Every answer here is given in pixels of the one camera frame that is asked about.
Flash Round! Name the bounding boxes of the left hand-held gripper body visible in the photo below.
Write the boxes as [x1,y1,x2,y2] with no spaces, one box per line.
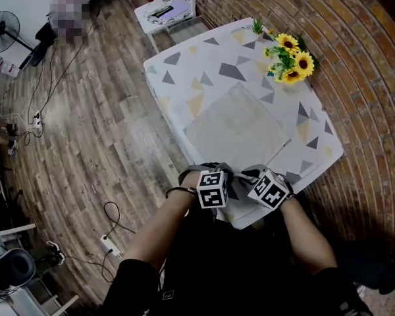
[178,161,234,209]

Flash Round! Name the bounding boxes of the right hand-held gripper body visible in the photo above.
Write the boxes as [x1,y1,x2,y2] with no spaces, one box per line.
[240,163,294,211]

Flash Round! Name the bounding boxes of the pale cloth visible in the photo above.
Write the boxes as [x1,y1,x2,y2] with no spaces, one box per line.
[182,82,291,180]

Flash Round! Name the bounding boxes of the person's left forearm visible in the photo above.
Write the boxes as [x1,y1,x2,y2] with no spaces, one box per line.
[123,189,198,269]

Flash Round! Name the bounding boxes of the person's right forearm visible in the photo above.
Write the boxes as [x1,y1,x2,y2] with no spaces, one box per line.
[279,196,338,275]

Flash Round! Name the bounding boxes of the person's left hand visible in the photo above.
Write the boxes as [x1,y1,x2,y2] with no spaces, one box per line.
[181,172,200,189]

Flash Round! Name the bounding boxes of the black wrist band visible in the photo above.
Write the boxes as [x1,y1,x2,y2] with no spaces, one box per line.
[166,186,198,199]

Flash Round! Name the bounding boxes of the person's black clothing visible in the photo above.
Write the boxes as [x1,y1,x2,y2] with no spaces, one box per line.
[101,209,373,316]

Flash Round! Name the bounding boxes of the triangle-patterned white tablecloth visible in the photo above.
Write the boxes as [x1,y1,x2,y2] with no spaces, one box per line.
[144,17,345,230]

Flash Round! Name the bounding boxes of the yellow sunflower bouquet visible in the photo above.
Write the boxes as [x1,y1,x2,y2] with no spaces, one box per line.
[263,28,320,86]

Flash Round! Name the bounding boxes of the black office chair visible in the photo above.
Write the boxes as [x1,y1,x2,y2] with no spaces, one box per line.
[335,238,395,296]

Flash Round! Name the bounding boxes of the small green potted plant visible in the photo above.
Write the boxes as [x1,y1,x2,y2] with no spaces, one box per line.
[251,17,266,36]

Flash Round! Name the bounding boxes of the black flat device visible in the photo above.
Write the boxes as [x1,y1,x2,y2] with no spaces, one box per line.
[151,7,175,18]

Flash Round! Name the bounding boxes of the patterned chair cushion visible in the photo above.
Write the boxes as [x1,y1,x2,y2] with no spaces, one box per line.
[134,0,194,34]

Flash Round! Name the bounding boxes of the black round stool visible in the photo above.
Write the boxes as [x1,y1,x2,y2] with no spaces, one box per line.
[0,248,37,298]

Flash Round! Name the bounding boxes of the white metal rack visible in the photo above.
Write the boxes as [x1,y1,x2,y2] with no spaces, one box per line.
[0,222,80,316]

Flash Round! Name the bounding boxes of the black bag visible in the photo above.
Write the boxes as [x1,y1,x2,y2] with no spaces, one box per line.
[31,21,59,67]

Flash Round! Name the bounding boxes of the white box with red label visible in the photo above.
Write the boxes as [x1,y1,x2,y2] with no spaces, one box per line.
[0,59,22,78]

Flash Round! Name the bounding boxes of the black standing fan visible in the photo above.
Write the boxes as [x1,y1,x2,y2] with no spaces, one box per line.
[0,11,37,55]

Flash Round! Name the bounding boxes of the black looped cable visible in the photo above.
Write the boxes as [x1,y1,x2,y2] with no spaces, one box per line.
[103,201,136,240]

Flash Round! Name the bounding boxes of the long black cable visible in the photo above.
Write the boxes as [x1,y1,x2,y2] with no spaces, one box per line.
[39,8,101,113]

